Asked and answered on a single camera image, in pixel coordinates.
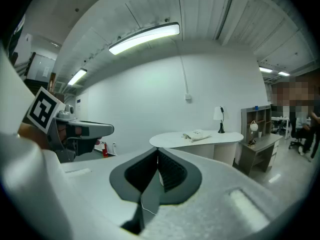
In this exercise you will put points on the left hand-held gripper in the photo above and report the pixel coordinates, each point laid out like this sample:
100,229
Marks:
41,109

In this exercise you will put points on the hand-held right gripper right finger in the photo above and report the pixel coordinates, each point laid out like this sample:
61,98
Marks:
212,189

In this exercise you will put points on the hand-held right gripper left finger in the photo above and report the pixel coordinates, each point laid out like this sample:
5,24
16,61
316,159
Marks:
100,179

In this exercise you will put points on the red fire extinguisher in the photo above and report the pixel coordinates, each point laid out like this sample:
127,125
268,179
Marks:
105,151

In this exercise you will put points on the long ceiling light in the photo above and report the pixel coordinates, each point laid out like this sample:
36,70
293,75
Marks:
145,37
77,77

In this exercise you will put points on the grey wooden desk with hutch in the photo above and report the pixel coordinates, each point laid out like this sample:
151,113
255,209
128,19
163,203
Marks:
260,150

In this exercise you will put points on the gold globe desk lamp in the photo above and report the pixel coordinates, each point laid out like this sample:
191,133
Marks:
253,127

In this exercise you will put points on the white shade table lamp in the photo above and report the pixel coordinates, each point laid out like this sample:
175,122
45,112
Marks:
220,114

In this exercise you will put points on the brown wooden staircase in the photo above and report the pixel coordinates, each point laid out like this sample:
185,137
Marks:
37,85

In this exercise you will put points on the black office chair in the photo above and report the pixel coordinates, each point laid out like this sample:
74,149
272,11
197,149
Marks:
296,140

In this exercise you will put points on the person's black jacket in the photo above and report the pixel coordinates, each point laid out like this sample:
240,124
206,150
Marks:
15,34

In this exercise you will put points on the rectangular ceiling light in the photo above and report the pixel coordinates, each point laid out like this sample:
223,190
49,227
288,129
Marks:
265,69
283,73

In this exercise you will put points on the white wall junction box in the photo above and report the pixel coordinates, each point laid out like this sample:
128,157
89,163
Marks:
188,98

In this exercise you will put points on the white wall conduit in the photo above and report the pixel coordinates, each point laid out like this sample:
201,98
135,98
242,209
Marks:
184,76

